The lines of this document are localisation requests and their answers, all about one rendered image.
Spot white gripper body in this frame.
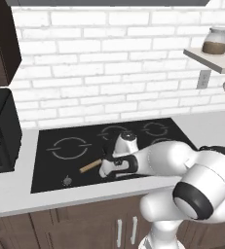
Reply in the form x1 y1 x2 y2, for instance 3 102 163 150
98 158 122 179

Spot black glass hob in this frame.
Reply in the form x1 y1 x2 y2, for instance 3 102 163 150
30 117 200 195

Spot brown cupboard door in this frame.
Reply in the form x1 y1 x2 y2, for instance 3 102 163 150
126 194 154 249
49 198 129 249
0 209 58 249

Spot black microwave oven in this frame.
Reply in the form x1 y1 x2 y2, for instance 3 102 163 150
0 87 23 175

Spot glass jar with brown contents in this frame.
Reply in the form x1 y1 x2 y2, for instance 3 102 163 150
201 26 225 55

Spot grey range hood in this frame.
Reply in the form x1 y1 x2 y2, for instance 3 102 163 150
5 0 212 8

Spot black pan with wooden handle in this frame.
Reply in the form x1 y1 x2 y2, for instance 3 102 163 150
79 138 118 174

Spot white cupboard handle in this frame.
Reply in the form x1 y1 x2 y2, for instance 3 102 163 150
116 219 123 249
130 216 139 246

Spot grey wall outlet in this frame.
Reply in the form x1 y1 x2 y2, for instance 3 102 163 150
196 69 212 90

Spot pale wall shelf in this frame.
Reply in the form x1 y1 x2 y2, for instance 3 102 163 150
182 47 225 75

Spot dark brown wall cupboard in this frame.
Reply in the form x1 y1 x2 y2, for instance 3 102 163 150
0 0 22 88

